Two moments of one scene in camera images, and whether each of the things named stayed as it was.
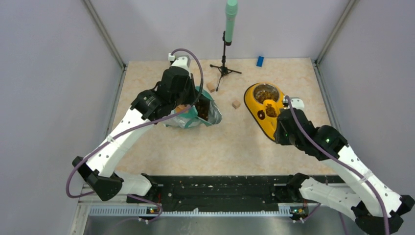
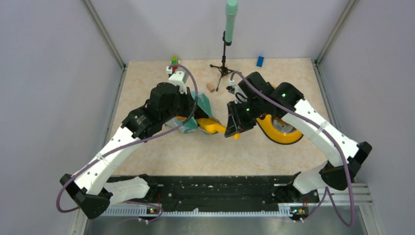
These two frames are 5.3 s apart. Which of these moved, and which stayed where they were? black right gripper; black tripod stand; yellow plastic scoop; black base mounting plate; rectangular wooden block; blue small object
Moved: yellow plastic scoop; black right gripper
Stayed: black base mounting plate; black tripod stand; rectangular wooden block; blue small object
